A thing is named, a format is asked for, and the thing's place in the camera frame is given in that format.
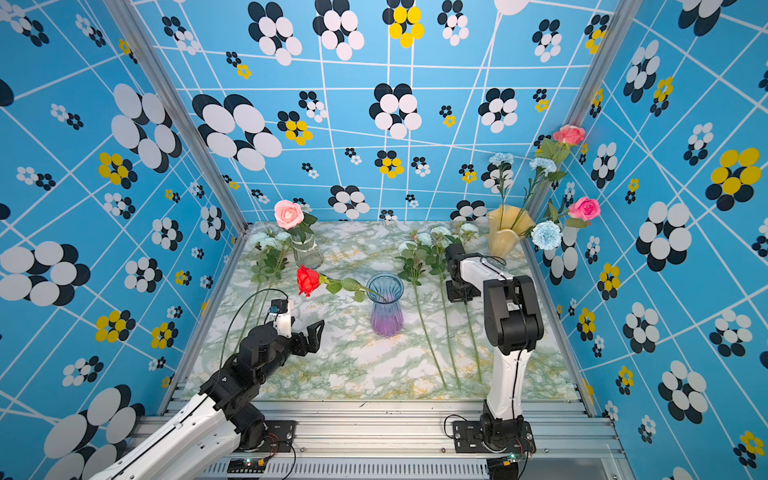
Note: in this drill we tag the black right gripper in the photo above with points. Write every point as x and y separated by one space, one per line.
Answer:
454 297

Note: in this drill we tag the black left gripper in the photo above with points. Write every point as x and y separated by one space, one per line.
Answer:
303 346

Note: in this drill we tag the red rose stem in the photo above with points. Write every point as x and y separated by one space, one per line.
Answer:
310 280

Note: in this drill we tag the white blue flower stem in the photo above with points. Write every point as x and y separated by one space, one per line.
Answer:
412 254

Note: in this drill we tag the purple blue glass vase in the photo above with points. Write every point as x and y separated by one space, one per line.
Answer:
385 291

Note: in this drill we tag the clear ribbed glass vase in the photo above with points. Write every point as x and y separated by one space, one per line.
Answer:
306 251

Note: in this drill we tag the yellow fluted glass vase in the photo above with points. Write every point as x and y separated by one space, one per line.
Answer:
509 225

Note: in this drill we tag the white blue flower bunch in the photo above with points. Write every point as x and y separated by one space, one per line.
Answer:
440 238

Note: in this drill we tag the pink rose stem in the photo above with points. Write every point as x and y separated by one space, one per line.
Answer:
292 218

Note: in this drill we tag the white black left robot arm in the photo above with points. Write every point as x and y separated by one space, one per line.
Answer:
221 418

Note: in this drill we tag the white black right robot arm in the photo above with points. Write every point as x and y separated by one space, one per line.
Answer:
513 325

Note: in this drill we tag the small green circuit board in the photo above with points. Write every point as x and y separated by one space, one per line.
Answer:
246 467

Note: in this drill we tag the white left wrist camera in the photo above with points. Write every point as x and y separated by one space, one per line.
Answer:
281 310

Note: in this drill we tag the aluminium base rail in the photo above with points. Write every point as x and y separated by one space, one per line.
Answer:
409 440

